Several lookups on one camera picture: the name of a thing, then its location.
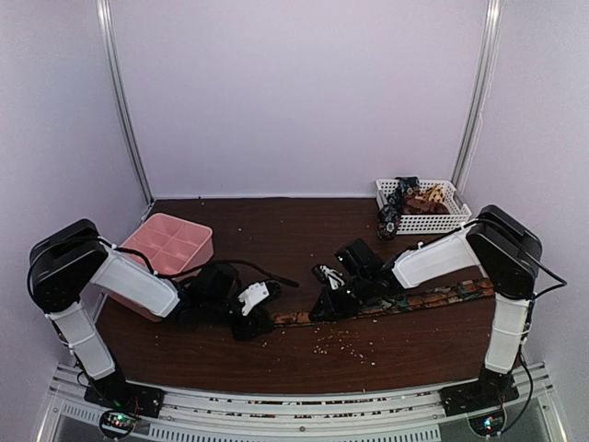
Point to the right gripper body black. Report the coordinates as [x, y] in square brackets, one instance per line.
[347, 303]

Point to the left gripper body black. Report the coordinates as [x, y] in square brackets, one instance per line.
[214, 311]

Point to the brown green patterned tie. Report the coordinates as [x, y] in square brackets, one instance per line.
[438, 297]

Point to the right arm base board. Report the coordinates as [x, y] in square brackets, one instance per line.
[482, 404]

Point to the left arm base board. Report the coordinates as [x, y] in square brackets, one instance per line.
[120, 418]

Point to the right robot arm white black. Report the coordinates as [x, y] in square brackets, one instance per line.
[504, 251]

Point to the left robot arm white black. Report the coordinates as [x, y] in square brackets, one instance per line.
[76, 261]

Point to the navy floral tie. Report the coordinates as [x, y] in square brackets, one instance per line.
[390, 214]

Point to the brown patterned tie in basket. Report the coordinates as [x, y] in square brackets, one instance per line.
[413, 206]

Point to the yellow patterned tie in basket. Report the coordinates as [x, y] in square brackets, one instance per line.
[433, 194]

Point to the white perforated plastic basket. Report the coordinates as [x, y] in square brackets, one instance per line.
[459, 212]

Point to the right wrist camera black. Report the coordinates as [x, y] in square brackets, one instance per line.
[359, 261]

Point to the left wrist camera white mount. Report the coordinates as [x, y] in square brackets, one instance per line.
[256, 293]

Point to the aluminium front rail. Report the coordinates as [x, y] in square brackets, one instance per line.
[414, 414]

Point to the right aluminium frame post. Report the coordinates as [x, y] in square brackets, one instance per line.
[482, 86]

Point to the aluminium frame post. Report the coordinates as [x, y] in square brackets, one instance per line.
[482, 86]
[121, 103]

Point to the left aluminium frame post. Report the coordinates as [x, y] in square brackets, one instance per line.
[121, 103]

